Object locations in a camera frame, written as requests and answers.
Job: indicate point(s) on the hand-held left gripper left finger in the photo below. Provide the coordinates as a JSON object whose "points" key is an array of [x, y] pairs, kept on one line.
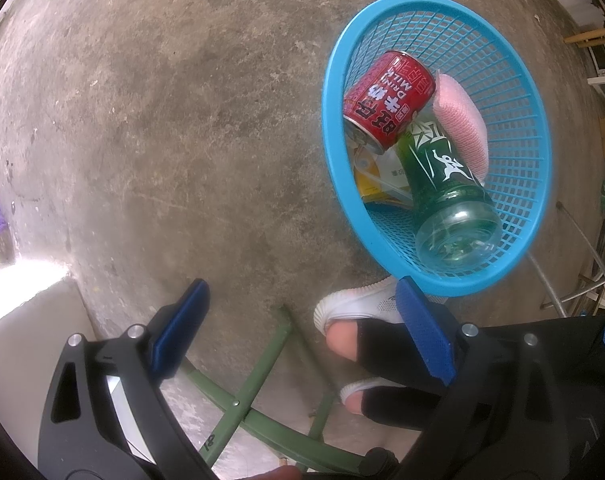
{"points": [[180, 330]]}

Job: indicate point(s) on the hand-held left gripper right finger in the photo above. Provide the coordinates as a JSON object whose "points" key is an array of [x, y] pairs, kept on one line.
{"points": [[427, 330]]}

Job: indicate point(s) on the green plastic bottle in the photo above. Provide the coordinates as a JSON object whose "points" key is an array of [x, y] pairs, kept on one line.
{"points": [[442, 175]]}

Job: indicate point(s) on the yellow and white carton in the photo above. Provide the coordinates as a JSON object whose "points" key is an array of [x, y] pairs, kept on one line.
{"points": [[377, 180]]}

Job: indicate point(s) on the pink sponge cloth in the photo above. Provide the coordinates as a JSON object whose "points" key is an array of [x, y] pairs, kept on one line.
{"points": [[462, 125]]}

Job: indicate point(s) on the blue plastic mesh basket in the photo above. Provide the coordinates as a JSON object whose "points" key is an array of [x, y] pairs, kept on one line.
{"points": [[512, 125]]}

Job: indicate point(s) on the red drink can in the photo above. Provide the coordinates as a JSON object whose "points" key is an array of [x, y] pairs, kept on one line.
{"points": [[387, 100]]}

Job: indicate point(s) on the person's left hand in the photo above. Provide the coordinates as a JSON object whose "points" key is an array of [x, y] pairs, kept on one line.
{"points": [[277, 473]]}

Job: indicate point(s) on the person's leg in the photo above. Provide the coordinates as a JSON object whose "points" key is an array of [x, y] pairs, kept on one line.
{"points": [[392, 355], [397, 410]]}

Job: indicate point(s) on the white sneaker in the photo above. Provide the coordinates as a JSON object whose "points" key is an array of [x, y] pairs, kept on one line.
{"points": [[362, 305], [362, 386]]}

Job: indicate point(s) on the white desk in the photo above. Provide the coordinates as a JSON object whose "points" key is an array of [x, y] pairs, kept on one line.
{"points": [[604, 79]]}

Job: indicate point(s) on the green metal frame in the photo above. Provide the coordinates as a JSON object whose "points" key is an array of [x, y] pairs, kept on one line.
{"points": [[262, 365]]}

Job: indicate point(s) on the metal table frame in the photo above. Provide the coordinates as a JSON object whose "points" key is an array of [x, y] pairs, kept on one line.
{"points": [[544, 282]]}

